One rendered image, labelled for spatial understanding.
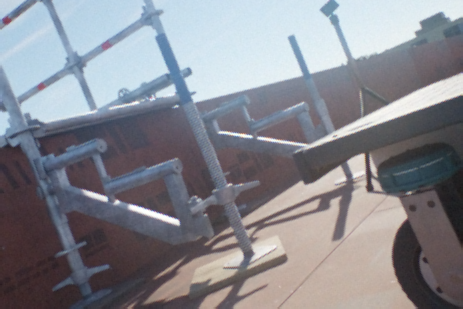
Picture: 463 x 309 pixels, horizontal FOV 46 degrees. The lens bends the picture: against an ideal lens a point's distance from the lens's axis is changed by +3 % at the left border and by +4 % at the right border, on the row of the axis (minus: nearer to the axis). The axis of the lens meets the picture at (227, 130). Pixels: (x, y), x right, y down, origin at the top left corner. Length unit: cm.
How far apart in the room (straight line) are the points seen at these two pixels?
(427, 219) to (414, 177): 6
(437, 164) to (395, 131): 10
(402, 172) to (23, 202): 179
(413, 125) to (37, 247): 185
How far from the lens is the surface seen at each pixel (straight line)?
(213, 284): 161
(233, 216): 169
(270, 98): 405
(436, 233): 80
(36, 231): 233
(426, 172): 77
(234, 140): 291
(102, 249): 250
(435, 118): 68
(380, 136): 70
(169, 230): 186
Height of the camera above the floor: 36
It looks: 2 degrees up
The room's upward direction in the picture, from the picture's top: 22 degrees counter-clockwise
